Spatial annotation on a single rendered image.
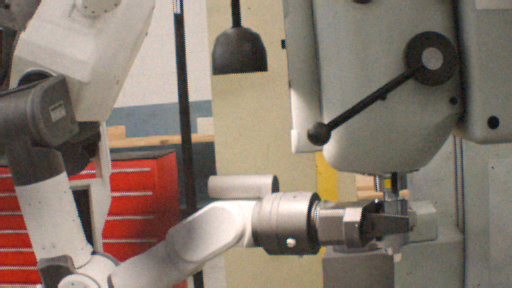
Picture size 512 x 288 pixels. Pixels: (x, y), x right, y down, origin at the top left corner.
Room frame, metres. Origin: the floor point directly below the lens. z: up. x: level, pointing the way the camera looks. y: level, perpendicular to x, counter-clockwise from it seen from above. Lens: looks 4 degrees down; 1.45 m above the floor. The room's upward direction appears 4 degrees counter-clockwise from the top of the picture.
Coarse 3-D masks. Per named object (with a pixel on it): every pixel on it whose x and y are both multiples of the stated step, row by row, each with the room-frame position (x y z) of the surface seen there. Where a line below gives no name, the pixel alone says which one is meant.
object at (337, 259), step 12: (372, 240) 1.65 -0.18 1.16; (324, 252) 1.65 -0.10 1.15; (336, 252) 1.64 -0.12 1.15; (348, 252) 1.62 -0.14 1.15; (360, 252) 1.62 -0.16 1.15; (372, 252) 1.61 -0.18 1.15; (324, 264) 1.61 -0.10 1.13; (336, 264) 1.60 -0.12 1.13; (348, 264) 1.60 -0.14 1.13; (360, 264) 1.60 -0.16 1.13; (372, 264) 1.60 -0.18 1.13; (384, 264) 1.59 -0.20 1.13; (324, 276) 1.61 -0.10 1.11; (336, 276) 1.60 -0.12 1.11; (348, 276) 1.60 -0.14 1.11; (360, 276) 1.60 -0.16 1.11; (372, 276) 1.60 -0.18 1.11; (384, 276) 1.59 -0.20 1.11
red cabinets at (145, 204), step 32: (0, 160) 6.43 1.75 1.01; (128, 160) 5.84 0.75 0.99; (160, 160) 5.91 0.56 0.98; (0, 192) 5.97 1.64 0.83; (128, 192) 5.83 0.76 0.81; (160, 192) 5.84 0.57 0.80; (0, 224) 5.97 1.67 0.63; (128, 224) 5.84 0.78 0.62; (160, 224) 5.81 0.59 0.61; (0, 256) 5.97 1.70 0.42; (32, 256) 5.96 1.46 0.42; (128, 256) 5.84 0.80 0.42
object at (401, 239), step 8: (376, 208) 1.34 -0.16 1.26; (384, 208) 1.33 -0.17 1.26; (392, 208) 1.32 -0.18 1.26; (400, 208) 1.33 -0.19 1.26; (408, 232) 1.34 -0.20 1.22; (376, 240) 1.34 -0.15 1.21; (384, 240) 1.33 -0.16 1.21; (392, 240) 1.32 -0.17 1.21; (400, 240) 1.33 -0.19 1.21; (408, 240) 1.34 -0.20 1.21
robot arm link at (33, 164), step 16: (16, 96) 1.44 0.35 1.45; (0, 112) 1.43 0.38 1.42; (16, 112) 1.42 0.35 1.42; (0, 128) 1.42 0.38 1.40; (16, 128) 1.42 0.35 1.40; (0, 144) 1.44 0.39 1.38; (16, 144) 1.42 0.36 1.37; (32, 144) 1.43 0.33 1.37; (16, 160) 1.43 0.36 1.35; (32, 160) 1.42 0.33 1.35; (48, 160) 1.43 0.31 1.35; (16, 176) 1.43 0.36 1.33; (32, 176) 1.42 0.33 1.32; (48, 176) 1.43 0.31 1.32
